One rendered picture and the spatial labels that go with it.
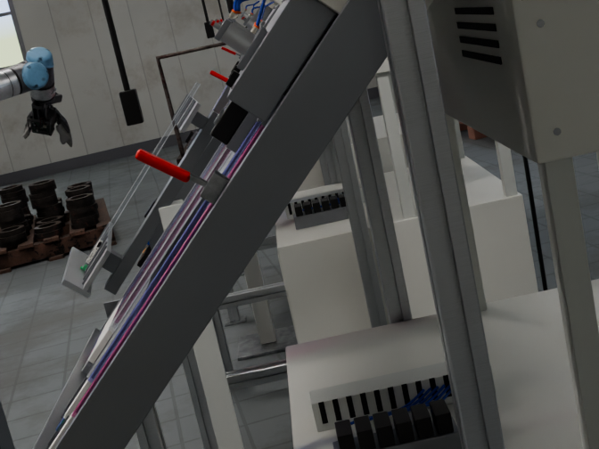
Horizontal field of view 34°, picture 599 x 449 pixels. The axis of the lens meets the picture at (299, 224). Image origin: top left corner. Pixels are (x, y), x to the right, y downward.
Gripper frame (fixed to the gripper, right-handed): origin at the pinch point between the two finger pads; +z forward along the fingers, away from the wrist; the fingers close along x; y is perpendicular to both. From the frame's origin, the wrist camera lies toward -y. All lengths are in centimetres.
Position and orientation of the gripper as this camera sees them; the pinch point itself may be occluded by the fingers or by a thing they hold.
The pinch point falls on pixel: (49, 142)
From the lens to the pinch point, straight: 319.5
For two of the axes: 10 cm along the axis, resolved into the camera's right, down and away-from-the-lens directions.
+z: -1.2, 7.1, 6.9
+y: -1.4, 6.8, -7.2
